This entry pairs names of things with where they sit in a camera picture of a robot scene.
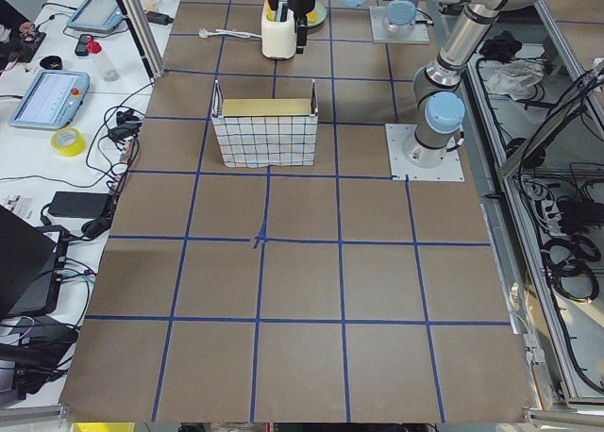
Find white toaster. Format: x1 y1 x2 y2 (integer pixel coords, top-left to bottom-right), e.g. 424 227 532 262
261 0 296 59

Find coiled black cables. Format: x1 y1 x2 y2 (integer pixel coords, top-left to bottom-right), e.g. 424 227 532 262
537 233 604 306

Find light green plate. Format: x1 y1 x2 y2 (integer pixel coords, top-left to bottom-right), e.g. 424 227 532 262
307 2 327 29

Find red-capped clear bottle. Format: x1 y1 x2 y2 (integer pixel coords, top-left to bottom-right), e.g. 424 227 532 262
87 37 120 82

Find near teach pendant tablet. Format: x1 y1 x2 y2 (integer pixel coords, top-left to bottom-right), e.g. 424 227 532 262
8 70 90 130

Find aluminium frame post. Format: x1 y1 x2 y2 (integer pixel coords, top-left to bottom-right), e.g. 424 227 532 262
116 0 165 81

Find teach pendant tablet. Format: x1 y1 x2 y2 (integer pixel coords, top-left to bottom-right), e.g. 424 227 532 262
66 0 124 34
8 70 90 130

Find black cloth bundle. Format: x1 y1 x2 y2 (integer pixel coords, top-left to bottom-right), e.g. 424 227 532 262
478 31 523 63

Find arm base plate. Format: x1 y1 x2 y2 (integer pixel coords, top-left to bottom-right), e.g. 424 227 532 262
369 6 429 44
385 124 464 182

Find grid-pattern wire basket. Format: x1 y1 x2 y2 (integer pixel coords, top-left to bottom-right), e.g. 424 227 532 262
211 81 319 168

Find bread slice on plate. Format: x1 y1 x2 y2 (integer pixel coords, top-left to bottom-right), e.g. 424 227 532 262
307 11 317 25

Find small black bowl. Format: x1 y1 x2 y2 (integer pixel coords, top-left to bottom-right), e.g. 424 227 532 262
40 55 63 71

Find far teach pendant tablet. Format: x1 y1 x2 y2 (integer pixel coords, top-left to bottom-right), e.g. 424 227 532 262
66 0 124 34

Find crumpled white cloth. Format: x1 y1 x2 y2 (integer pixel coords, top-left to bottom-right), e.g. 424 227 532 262
485 60 545 100

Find black power adapter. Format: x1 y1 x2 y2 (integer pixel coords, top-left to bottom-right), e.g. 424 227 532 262
48 191 110 219

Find black remote control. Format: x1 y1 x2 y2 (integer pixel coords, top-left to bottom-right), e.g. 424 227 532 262
75 33 92 58

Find black small power brick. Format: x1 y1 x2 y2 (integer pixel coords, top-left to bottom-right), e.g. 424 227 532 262
145 11 174 25

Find white toaster power cable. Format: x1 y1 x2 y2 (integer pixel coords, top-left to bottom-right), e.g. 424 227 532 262
196 27 263 41

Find bread slice in toaster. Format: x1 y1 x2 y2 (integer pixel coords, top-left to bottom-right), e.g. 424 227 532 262
265 0 275 21

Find black laptop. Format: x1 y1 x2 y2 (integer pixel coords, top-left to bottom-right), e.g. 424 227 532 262
1 208 68 319

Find yellow tape roll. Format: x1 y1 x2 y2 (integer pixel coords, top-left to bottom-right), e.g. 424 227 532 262
50 127 87 158

